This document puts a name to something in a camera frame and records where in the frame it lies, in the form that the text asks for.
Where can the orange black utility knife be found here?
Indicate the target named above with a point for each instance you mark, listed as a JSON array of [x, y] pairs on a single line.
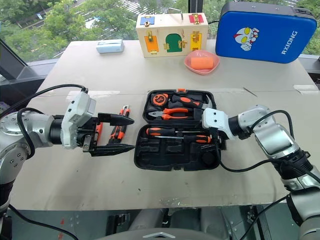
[[117, 132]]

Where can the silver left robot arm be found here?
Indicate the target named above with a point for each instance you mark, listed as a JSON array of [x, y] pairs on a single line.
[[25, 127]]

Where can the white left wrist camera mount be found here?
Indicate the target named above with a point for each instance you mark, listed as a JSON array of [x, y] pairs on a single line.
[[77, 110]]

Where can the pink plastic dish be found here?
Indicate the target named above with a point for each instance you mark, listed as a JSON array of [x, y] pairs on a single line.
[[201, 71]]

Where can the black plastic tool case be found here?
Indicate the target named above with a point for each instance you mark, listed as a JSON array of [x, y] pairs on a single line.
[[165, 155]]

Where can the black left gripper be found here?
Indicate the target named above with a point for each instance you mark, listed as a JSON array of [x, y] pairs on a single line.
[[79, 137]]

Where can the blue cartoon print case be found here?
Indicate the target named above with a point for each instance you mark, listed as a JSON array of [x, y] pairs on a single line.
[[270, 37]]

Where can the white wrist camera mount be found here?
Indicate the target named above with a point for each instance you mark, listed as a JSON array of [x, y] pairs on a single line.
[[77, 110], [217, 118]]

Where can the orange sponge roll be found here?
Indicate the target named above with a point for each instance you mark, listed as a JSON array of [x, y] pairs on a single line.
[[203, 62]]

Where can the metal clasp under table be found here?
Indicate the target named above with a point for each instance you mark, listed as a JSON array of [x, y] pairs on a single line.
[[251, 215]]

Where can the wooden lock puzzle box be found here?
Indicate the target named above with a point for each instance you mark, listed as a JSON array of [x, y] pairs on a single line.
[[172, 27]]

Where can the orange black screwdriver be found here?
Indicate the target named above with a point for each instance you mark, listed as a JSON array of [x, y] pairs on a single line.
[[200, 139], [157, 131]]

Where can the grey rounded shape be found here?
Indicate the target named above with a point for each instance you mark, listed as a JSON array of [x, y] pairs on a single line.
[[150, 220]]

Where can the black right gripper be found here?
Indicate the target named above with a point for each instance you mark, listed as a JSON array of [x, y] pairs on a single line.
[[215, 133]]

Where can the black bracket under table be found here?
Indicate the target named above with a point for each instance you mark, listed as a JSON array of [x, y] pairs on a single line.
[[120, 221]]

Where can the light blue tissue box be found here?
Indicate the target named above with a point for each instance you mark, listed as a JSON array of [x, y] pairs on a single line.
[[110, 46]]

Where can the orange black tape measure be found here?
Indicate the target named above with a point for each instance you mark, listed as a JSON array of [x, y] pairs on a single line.
[[160, 99]]

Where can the small orange tool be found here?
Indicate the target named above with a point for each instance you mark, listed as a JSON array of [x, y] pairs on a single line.
[[99, 132]]

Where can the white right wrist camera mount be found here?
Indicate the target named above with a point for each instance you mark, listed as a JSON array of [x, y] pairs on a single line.
[[217, 118]]

